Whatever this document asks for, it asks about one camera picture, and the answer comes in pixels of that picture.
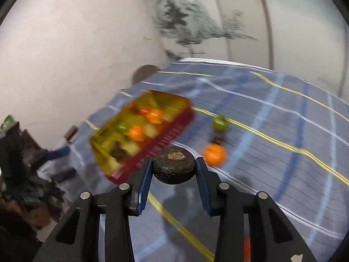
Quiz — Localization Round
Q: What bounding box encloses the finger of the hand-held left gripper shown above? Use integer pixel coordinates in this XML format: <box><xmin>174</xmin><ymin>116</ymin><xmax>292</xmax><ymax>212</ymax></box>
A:
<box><xmin>45</xmin><ymin>146</ymin><xmax>70</xmax><ymax>161</ymax></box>
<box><xmin>50</xmin><ymin>168</ymin><xmax>77</xmax><ymax>182</ymax></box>

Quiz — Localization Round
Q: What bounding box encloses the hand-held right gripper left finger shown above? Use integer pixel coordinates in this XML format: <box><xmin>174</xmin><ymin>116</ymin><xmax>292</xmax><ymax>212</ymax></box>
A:
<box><xmin>33</xmin><ymin>157</ymin><xmax>153</xmax><ymax>262</ymax></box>

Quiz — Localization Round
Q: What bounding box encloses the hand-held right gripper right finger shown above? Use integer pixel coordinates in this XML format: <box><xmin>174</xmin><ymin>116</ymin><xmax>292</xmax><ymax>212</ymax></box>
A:
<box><xmin>195</xmin><ymin>157</ymin><xmax>318</xmax><ymax>262</ymax></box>

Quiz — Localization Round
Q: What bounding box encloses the dark passion fruit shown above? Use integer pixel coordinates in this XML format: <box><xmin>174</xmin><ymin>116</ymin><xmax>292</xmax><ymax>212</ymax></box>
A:
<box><xmin>110</xmin><ymin>142</ymin><xmax>128</xmax><ymax>160</ymax></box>
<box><xmin>211</xmin><ymin>130</ymin><xmax>227</xmax><ymax>145</ymax></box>
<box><xmin>152</xmin><ymin>147</ymin><xmax>196</xmax><ymax>185</ymax></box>

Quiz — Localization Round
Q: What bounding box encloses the orange mandarin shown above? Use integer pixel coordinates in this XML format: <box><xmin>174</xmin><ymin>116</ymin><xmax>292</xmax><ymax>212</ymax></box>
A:
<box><xmin>202</xmin><ymin>143</ymin><xmax>227</xmax><ymax>166</ymax></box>
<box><xmin>147</xmin><ymin>109</ymin><xmax>164</xmax><ymax>124</ymax></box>

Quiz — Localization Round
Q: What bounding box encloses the yellow and red tin tray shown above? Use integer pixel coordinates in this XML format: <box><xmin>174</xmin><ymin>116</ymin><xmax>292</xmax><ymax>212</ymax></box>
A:
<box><xmin>90</xmin><ymin>90</ymin><xmax>195</xmax><ymax>181</ymax></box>

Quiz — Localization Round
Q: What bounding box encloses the orange tomato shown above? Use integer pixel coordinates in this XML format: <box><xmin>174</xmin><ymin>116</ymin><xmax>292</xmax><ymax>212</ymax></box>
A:
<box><xmin>128</xmin><ymin>125</ymin><xmax>146</xmax><ymax>142</ymax></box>

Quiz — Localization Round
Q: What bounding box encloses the blue plaid tablecloth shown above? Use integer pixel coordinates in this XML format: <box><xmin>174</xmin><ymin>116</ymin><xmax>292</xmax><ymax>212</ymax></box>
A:
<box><xmin>55</xmin><ymin>57</ymin><xmax>349</xmax><ymax>262</ymax></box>

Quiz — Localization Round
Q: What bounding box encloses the round stone millstone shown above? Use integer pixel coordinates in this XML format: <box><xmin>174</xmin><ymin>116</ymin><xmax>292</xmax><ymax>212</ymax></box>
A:
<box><xmin>132</xmin><ymin>65</ymin><xmax>162</xmax><ymax>86</ymax></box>

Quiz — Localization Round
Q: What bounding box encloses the painted folding screen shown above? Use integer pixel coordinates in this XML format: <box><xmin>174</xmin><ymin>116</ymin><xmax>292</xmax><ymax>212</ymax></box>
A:
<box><xmin>136</xmin><ymin>0</ymin><xmax>349</xmax><ymax>99</ymax></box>

